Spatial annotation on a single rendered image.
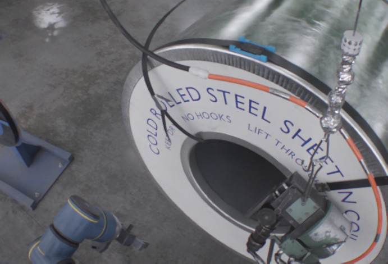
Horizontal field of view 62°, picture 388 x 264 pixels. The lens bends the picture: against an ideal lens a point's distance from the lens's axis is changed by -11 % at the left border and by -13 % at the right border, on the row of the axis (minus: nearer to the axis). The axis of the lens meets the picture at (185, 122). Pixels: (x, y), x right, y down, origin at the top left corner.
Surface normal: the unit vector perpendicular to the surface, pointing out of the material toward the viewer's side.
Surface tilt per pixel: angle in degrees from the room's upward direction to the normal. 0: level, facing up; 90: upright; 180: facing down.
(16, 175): 0
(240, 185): 22
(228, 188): 30
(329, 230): 37
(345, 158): 90
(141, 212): 0
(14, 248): 0
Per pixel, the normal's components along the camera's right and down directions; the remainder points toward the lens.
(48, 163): -0.07, -0.69
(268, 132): -0.59, 0.61
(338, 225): 0.19, -0.38
